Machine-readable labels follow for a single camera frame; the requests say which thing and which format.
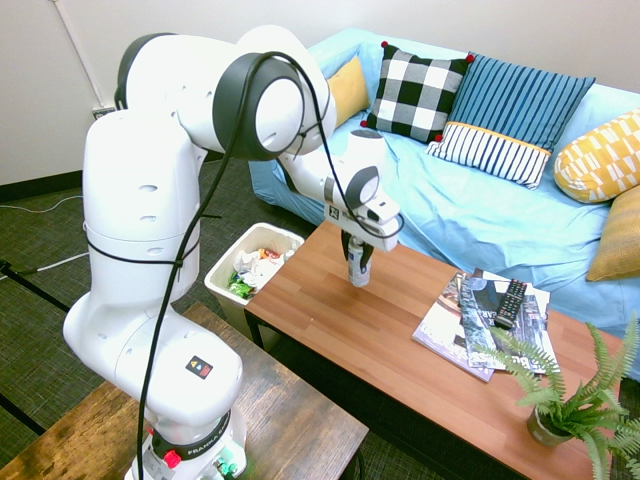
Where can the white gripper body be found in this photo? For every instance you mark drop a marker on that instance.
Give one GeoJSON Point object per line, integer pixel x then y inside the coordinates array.
{"type": "Point", "coordinates": [382, 237]}

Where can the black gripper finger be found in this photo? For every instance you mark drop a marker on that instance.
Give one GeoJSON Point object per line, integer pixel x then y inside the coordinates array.
{"type": "Point", "coordinates": [366, 257]}
{"type": "Point", "coordinates": [345, 245]}

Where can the silver drink can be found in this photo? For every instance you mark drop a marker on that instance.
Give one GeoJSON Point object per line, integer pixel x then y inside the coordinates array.
{"type": "Point", "coordinates": [356, 265]}

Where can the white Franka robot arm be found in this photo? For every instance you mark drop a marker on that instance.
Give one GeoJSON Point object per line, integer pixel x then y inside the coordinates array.
{"type": "Point", "coordinates": [140, 200]}

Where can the white plastic trash bin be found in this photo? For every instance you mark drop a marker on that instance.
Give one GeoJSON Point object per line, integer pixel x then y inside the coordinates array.
{"type": "Point", "coordinates": [217, 285]}

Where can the orange snack wrapper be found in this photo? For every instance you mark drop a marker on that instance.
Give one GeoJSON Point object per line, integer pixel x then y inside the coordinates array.
{"type": "Point", "coordinates": [271, 255]}

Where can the crumpled white paper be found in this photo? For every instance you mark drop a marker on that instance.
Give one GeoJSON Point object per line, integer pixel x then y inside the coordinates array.
{"type": "Point", "coordinates": [257, 267]}

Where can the wooden coffee table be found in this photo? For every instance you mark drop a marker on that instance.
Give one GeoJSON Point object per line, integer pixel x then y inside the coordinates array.
{"type": "Point", "coordinates": [350, 350]}

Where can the sofa with light blue cover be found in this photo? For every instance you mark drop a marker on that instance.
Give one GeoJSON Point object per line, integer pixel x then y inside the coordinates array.
{"type": "Point", "coordinates": [475, 215]}

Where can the stack of magazines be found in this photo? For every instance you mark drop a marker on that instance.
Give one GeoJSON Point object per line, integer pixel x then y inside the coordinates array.
{"type": "Point", "coordinates": [440, 330]}

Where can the green snack wrapper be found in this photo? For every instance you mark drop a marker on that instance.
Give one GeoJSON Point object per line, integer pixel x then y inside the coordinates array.
{"type": "Point", "coordinates": [241, 287]}

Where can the dark cover magazine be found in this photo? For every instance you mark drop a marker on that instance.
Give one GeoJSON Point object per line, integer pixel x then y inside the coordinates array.
{"type": "Point", "coordinates": [485, 330]}

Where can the black remote control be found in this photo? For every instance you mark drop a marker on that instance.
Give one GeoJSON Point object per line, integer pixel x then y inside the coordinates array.
{"type": "Point", "coordinates": [511, 304]}

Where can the black white checkered pillow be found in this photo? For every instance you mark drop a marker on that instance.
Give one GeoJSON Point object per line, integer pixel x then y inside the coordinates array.
{"type": "Point", "coordinates": [415, 95]}

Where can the plain yellow pillow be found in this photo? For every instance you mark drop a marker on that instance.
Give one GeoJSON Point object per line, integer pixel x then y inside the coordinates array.
{"type": "Point", "coordinates": [350, 90]}

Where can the blue striped pillow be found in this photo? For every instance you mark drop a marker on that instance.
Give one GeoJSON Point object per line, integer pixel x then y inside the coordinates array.
{"type": "Point", "coordinates": [510, 115]}

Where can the rustic dark wooden table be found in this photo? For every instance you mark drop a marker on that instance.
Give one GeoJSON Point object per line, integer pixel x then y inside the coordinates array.
{"type": "Point", "coordinates": [290, 420]}

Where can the yellow white patterned bolster pillow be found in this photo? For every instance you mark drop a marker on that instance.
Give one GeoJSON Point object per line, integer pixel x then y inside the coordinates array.
{"type": "Point", "coordinates": [600, 160]}

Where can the mustard woven pillow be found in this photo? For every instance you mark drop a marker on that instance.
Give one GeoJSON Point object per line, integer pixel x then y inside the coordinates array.
{"type": "Point", "coordinates": [617, 240]}

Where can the potted green fern plant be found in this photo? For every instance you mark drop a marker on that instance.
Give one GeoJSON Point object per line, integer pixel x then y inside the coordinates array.
{"type": "Point", "coordinates": [550, 425]}

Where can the black stand leg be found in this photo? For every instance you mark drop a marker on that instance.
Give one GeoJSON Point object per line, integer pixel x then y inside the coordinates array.
{"type": "Point", "coordinates": [35, 287]}
{"type": "Point", "coordinates": [20, 414]}

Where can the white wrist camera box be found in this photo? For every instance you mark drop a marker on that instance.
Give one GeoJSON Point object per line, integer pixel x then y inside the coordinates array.
{"type": "Point", "coordinates": [382, 207]}

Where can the wall power outlet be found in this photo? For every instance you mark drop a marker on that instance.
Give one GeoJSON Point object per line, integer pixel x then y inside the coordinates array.
{"type": "Point", "coordinates": [104, 113]}

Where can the white wall conduit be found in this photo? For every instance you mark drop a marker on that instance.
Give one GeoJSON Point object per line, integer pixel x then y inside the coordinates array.
{"type": "Point", "coordinates": [75, 47]}

